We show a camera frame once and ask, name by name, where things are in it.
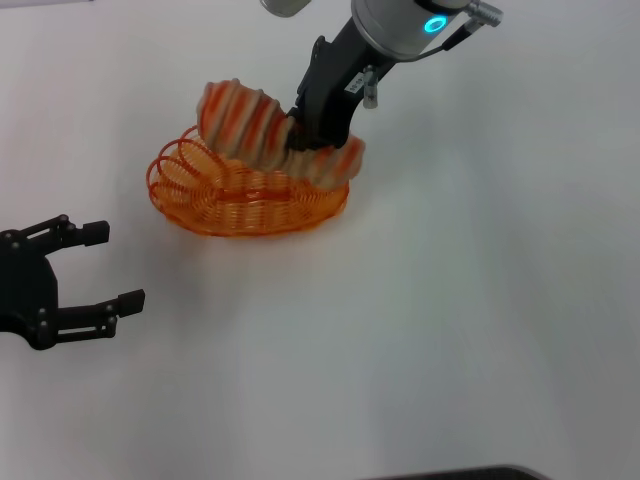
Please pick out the silver metal connector plug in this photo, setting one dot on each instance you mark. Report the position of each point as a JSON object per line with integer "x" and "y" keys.
{"x": 371, "y": 95}

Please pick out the black curved robot base edge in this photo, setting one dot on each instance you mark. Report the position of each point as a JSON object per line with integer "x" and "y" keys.
{"x": 450, "y": 474}

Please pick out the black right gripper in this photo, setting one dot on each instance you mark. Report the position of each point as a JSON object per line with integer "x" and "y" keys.
{"x": 330, "y": 90}

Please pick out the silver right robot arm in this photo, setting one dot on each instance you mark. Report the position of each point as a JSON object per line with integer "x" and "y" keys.
{"x": 395, "y": 25}

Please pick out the orange striped bread loaf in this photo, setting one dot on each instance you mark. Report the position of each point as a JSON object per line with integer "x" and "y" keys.
{"x": 240, "y": 120}

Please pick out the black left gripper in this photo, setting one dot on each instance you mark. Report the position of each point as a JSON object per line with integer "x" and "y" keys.
{"x": 27, "y": 285}

